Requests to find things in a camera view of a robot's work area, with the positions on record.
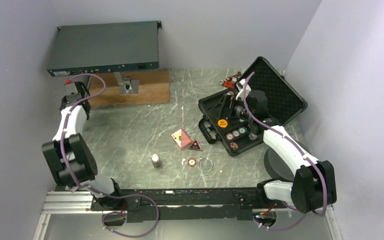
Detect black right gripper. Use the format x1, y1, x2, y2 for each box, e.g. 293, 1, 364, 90
208, 94, 255, 123

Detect black poker set case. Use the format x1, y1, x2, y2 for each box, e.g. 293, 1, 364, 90
198, 56, 308, 157

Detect red playing card deck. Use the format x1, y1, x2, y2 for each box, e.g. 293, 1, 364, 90
170, 128, 192, 149

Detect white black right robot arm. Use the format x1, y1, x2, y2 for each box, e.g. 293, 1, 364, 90
217, 90, 337, 216

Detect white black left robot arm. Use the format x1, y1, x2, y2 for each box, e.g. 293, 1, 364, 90
41, 81, 125, 210

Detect orange round dealer button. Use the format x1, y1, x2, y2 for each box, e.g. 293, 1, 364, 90
217, 118, 229, 129

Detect poker chips row in case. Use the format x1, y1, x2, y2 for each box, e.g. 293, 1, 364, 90
225, 126, 258, 150

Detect red black triangle button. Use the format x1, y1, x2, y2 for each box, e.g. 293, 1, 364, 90
187, 139, 203, 152

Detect clear round plastic disc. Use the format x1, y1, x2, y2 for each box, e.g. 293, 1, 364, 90
198, 157, 214, 173

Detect single red poker chip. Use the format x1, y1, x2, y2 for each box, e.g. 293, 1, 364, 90
187, 158, 197, 167

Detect brown wooden board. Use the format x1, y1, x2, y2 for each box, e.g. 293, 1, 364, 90
89, 70, 170, 107

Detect dark green rack unit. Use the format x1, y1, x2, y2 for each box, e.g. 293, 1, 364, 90
46, 20, 162, 77

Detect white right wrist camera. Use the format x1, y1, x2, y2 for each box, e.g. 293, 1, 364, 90
235, 78, 252, 101

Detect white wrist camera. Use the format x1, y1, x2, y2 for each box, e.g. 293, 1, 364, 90
64, 80, 82, 96
235, 78, 252, 101

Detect black aluminium mounting rail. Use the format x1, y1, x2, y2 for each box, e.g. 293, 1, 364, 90
41, 187, 334, 223

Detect silver metal stand bracket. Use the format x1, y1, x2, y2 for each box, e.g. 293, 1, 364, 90
114, 72, 140, 95

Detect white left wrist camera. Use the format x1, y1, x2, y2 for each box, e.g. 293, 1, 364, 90
64, 80, 82, 96

